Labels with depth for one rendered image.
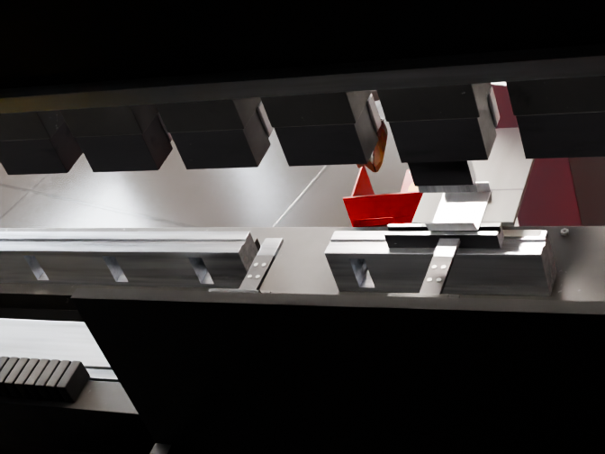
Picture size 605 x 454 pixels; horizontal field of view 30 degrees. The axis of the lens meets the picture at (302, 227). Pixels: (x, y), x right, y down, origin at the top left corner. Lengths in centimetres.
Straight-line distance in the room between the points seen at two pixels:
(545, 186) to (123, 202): 191
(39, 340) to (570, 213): 136
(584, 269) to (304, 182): 207
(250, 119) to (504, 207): 45
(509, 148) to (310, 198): 184
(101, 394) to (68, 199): 255
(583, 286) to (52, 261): 106
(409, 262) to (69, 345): 62
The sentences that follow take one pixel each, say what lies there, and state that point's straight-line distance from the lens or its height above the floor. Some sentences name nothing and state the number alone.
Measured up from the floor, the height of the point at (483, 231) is 100.
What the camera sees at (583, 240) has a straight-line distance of 201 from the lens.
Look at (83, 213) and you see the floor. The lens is 427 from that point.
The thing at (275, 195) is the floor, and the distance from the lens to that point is 390.
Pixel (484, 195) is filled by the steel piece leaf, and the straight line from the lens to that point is 195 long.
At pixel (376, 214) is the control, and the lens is 233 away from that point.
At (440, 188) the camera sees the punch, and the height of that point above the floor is 109.
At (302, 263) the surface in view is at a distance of 214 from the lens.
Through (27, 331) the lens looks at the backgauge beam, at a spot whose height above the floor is 98.
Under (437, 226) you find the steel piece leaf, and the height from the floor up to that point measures 102.
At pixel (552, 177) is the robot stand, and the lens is 275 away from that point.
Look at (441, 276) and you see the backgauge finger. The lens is 181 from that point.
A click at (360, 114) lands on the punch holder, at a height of 125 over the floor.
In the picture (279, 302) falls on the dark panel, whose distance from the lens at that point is 134.
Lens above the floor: 219
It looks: 36 degrees down
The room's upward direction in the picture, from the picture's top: 22 degrees counter-clockwise
